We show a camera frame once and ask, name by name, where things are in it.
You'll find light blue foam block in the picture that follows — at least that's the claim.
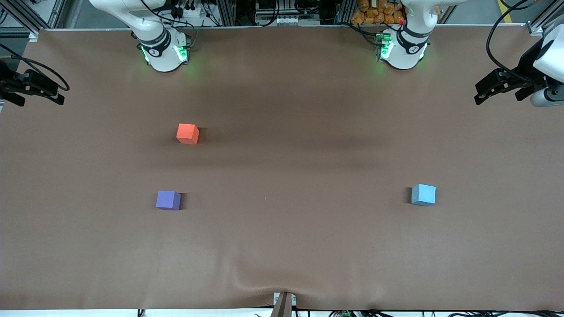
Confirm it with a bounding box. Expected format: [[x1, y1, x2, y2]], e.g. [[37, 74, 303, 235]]
[[411, 184, 437, 206]]

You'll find orange foam block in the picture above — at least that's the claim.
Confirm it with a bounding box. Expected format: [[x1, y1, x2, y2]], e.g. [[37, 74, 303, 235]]
[[176, 123, 200, 145]]

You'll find purple foam block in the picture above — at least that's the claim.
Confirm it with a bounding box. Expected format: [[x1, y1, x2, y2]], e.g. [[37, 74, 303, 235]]
[[156, 190, 182, 210]]

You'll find bag of orange items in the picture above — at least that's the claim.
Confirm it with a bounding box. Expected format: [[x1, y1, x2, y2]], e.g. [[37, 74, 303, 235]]
[[351, 0, 406, 25]]

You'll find power strip with black plugs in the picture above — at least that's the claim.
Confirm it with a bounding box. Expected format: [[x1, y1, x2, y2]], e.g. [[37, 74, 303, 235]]
[[170, 0, 208, 19]]

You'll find brown table cloth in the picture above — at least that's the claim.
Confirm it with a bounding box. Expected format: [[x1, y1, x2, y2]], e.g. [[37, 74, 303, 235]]
[[0, 24, 564, 311]]

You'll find white power strip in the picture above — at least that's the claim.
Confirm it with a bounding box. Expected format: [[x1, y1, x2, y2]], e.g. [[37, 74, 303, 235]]
[[257, 15, 321, 26]]

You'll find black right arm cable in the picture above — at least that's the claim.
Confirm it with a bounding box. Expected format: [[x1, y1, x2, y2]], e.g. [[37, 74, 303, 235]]
[[0, 43, 70, 92]]

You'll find aluminium frame profile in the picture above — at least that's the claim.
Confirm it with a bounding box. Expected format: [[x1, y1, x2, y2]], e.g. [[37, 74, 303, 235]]
[[527, 0, 564, 36], [0, 0, 67, 42]]

